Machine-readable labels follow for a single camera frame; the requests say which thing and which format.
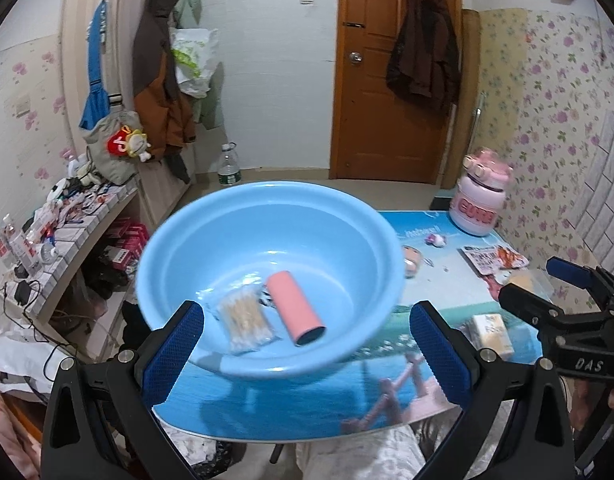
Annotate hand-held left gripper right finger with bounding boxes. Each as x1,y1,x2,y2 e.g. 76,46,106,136
409,300,576,480

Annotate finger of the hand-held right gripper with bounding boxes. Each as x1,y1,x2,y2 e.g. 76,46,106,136
498,282,608,342
546,256,614,317

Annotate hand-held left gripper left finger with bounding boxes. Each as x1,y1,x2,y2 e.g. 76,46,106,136
39,300,208,480

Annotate spicy snack packet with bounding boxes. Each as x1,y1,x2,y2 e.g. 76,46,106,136
459,244,530,278

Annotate small pink flask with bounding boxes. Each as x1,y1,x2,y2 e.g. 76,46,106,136
264,270,328,348

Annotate light blue plastic basin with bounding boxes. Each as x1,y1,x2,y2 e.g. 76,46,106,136
136,180,406,380

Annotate clear plastic snack bag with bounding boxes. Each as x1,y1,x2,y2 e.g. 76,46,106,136
487,267,555,306

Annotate cotton swab packet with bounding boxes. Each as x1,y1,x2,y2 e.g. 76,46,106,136
214,285,280,356

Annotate black cloth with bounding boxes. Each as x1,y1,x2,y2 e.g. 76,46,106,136
82,255,138,301

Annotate scenic printed table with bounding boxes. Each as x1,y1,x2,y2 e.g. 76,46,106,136
152,207,552,448

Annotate large pink water jug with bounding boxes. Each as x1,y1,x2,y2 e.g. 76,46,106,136
448,147,515,236

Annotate stack of red boxes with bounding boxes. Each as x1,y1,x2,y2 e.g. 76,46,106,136
104,217,150,273

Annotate person's white fleece trousers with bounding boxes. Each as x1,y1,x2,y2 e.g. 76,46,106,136
294,425,428,480

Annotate low tiled shelf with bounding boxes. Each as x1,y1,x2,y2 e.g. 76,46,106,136
0,180,152,361

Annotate white plastic floor bag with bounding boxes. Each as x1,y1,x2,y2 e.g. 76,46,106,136
0,337,78,396

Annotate pile of shelf clutter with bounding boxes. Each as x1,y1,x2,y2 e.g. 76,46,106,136
17,160,138,271

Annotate pink fuzzy blanket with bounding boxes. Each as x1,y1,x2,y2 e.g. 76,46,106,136
0,380,40,480

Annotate clear water bottle green label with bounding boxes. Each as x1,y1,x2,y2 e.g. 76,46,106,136
218,142,242,186

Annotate grey fabric bag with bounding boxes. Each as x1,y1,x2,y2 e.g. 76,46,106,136
82,92,142,186

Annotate red white plush doll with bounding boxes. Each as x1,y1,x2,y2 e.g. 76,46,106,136
106,125,152,163

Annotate pale green garment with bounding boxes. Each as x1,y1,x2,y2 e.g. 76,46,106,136
174,0,225,131

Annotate brown wooden door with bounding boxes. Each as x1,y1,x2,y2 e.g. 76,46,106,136
332,0,462,185

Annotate brown orange jacket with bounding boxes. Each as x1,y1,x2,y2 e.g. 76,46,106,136
132,0,198,183

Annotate dark brown jacket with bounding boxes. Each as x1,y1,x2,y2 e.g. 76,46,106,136
385,0,462,118

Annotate white green plastic bag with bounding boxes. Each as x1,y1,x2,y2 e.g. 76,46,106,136
169,27,220,100

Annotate light wooden wardrobe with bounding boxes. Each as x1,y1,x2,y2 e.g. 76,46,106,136
61,0,198,221

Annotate blue strap bag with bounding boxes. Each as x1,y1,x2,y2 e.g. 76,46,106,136
79,0,112,131

